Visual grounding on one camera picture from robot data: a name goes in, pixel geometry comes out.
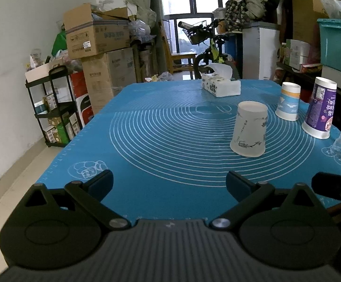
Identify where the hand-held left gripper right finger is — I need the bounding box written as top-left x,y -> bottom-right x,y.
211,170 -> 330,230

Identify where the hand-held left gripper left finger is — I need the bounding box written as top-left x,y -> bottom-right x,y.
20,169 -> 131,230

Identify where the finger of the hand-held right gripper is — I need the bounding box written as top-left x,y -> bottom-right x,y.
311,172 -> 341,203

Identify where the purple paper cup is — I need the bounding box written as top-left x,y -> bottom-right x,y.
302,77 -> 338,139

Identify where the white and blue paper cup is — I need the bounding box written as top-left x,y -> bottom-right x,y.
275,82 -> 302,121

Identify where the blue silicone baking mat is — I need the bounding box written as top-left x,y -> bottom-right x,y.
35,79 -> 341,227

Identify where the white flat box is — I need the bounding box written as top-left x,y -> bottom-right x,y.
321,65 -> 341,93

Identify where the red and white carton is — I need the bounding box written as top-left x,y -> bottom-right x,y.
70,71 -> 95,127

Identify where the black shelf cart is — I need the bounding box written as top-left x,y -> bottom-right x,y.
25,66 -> 84,148

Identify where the white tissue box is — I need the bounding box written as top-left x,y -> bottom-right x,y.
201,63 -> 242,98

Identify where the tall cardboard box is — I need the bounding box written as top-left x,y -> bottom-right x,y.
82,48 -> 137,115

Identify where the teal storage bin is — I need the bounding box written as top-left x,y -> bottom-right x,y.
317,18 -> 341,70

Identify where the white and green carton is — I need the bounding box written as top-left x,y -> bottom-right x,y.
285,39 -> 312,70

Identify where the white box on cart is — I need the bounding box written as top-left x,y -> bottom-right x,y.
25,59 -> 66,83

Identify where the white cabinet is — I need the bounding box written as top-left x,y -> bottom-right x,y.
242,22 -> 281,82

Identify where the black bicycle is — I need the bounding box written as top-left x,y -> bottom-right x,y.
177,19 -> 242,80

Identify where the wooden chair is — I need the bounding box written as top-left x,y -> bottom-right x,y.
160,20 -> 198,76

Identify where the open cardboard box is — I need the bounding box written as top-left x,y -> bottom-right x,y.
63,4 -> 131,60

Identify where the green bag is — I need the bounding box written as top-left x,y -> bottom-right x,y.
52,31 -> 68,58

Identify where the brown cardboard box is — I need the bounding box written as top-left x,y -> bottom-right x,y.
292,0 -> 330,46

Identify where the floral fabric bag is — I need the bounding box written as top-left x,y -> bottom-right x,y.
224,0 -> 250,33

